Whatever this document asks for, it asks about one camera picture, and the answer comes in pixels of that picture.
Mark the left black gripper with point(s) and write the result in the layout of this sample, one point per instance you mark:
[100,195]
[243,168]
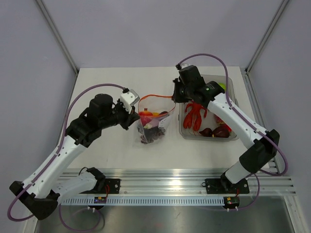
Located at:
[130,118]

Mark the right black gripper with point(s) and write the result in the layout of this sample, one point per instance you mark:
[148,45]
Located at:
[176,97]

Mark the clear zip top bag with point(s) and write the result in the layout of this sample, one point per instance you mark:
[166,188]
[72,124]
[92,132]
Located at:
[156,103]

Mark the purple toy eggplant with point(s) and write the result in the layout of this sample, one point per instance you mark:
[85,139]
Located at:
[155,122]

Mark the red toy tomato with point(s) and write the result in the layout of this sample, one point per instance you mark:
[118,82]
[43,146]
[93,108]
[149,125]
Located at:
[145,115]

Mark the dark purple toy grapes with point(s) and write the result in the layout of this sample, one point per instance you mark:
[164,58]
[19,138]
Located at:
[149,136]

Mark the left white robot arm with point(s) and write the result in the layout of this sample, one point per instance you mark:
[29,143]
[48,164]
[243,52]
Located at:
[40,193]

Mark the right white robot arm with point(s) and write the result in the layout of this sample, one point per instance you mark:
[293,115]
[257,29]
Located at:
[260,143]

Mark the clear plastic food bin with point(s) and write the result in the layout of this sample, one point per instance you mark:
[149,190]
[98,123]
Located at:
[209,121]

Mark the red toy lobster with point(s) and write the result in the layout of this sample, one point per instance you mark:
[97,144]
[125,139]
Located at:
[194,114]

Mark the green toy lime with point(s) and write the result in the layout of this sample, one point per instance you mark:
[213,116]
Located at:
[223,86]

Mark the dark red toy fig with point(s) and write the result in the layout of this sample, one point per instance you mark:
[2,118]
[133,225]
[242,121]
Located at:
[207,132]

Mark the dark red toy apple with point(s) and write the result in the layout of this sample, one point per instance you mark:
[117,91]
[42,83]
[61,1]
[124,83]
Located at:
[221,132]

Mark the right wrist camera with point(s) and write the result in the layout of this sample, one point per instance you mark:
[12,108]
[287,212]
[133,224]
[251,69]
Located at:
[184,65]

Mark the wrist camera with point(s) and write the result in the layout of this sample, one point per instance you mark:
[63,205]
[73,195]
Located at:
[184,65]
[129,98]

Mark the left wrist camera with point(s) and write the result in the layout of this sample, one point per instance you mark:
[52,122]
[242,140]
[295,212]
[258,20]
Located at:
[129,98]

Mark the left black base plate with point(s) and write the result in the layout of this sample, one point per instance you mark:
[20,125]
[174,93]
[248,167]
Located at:
[107,186]

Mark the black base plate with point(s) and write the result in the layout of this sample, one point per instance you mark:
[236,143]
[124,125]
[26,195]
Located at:
[214,186]
[107,186]

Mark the white slotted cable duct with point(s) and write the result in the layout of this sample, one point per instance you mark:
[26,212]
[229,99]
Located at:
[144,201]

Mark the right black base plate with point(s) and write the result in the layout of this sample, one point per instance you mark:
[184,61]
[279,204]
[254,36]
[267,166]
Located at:
[214,186]

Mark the aluminium rail frame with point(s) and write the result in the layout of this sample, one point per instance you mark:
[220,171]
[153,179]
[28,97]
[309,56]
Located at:
[187,182]

